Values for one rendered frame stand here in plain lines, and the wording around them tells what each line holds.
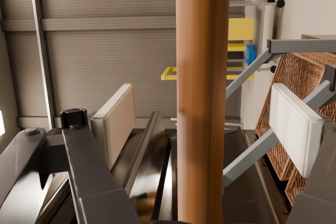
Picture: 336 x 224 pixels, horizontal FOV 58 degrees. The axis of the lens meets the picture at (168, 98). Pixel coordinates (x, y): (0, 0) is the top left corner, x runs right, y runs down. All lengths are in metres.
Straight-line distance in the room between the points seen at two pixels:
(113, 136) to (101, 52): 8.15
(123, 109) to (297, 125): 0.10
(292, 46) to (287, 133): 0.90
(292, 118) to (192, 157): 0.06
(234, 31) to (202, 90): 6.12
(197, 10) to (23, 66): 9.12
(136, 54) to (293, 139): 7.94
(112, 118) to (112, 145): 0.01
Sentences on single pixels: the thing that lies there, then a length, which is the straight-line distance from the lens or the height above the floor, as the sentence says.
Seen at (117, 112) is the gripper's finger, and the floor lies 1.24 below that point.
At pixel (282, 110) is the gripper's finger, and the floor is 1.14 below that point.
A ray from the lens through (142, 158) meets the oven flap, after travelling 1.22.
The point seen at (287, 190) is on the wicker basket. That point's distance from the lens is 1.28.
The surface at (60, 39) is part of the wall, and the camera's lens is 8.66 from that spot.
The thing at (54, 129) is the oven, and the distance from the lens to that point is 2.04.
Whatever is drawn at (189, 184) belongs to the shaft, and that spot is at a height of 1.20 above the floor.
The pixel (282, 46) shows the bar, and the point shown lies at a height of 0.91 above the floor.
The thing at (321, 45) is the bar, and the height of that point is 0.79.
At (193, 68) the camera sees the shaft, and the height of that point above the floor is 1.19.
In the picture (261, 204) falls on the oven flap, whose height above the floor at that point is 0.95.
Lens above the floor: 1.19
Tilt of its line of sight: 5 degrees up
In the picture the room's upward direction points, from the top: 90 degrees counter-clockwise
